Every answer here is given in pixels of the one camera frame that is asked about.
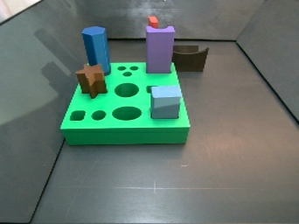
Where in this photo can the red square-circle peg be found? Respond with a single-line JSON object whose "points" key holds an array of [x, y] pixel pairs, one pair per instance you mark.
{"points": [[153, 22]]}

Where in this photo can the green shape sorter board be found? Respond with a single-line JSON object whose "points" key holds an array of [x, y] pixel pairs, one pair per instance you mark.
{"points": [[116, 117]]}

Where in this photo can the light blue cube block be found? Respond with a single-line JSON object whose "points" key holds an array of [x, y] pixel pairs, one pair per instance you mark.
{"points": [[165, 98]]}

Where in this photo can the brown star peg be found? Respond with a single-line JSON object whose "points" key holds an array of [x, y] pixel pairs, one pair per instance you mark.
{"points": [[92, 80]]}

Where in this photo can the black curved holder stand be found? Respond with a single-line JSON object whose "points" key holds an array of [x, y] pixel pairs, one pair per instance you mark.
{"points": [[188, 58]]}

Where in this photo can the purple tall notched block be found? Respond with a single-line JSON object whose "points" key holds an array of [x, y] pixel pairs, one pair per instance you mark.
{"points": [[159, 42]]}

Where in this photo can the blue hexagonal prism peg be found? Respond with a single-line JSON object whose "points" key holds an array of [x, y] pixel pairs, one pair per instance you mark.
{"points": [[96, 47]]}

